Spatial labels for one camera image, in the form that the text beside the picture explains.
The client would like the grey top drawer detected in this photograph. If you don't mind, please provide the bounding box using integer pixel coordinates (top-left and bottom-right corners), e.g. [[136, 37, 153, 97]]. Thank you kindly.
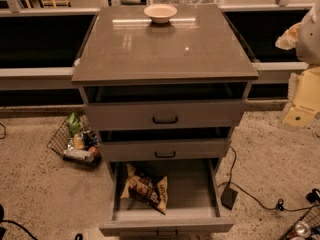
[[84, 82, 247, 130]]

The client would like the grey drawer cabinet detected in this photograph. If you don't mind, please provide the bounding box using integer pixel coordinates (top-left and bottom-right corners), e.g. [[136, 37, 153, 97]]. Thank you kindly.
[[72, 5, 258, 240]]

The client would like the black wire basket right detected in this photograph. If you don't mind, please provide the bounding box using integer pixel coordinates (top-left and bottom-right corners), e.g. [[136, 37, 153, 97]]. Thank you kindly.
[[278, 206, 320, 240]]

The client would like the yellow bottle in basket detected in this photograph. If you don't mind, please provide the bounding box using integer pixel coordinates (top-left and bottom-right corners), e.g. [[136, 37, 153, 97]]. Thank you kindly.
[[73, 133, 85, 150]]

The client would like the beige bowl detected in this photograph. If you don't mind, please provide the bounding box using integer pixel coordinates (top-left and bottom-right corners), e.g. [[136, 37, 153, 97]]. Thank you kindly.
[[144, 4, 177, 24]]

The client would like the grey drawer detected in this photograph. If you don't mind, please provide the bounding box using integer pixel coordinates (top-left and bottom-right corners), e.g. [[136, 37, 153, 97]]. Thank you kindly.
[[84, 82, 247, 130], [100, 159, 234, 239], [99, 127, 231, 162]]

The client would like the brown chip bag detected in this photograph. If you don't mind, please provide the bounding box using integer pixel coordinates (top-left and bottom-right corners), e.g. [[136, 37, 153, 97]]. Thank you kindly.
[[120, 164, 168, 215]]

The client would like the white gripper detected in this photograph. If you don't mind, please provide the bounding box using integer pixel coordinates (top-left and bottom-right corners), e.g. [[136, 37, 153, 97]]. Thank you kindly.
[[275, 22, 320, 128]]

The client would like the black wire basket left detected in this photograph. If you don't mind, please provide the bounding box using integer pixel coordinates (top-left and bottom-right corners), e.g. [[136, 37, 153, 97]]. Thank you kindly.
[[47, 120, 101, 168]]

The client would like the silver can in basket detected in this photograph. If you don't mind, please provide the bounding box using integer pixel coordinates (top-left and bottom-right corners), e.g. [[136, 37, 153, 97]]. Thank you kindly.
[[64, 149, 94, 162]]

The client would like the grey bottom drawer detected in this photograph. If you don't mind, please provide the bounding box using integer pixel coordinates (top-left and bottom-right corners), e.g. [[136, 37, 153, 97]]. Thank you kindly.
[[100, 159, 234, 239]]

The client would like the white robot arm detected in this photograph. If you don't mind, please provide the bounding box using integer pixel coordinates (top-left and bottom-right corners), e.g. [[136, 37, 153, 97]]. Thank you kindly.
[[275, 2, 320, 129]]

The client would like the black power adapter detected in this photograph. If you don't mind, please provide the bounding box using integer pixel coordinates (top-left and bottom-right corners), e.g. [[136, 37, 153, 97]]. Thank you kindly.
[[221, 184, 238, 210]]

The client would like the green lettuce toy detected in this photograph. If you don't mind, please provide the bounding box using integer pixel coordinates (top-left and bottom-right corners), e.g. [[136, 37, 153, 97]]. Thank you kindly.
[[66, 113, 83, 135]]

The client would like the silver can right basket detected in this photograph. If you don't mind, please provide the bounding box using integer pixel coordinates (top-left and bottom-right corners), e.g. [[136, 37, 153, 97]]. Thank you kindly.
[[294, 221, 311, 238]]

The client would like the black wire basket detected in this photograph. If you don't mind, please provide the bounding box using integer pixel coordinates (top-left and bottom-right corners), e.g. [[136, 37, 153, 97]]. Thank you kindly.
[[47, 120, 101, 168], [278, 206, 320, 240]]

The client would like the black cable bottom left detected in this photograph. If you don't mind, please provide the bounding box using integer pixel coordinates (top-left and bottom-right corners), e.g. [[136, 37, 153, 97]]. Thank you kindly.
[[0, 203, 84, 240]]

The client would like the black floor cable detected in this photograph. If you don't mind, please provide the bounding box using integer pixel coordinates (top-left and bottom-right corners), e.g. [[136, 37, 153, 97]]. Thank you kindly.
[[217, 145, 320, 213]]

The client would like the grey middle drawer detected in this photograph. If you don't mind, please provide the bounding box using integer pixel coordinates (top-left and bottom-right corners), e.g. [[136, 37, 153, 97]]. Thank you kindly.
[[99, 127, 231, 162]]

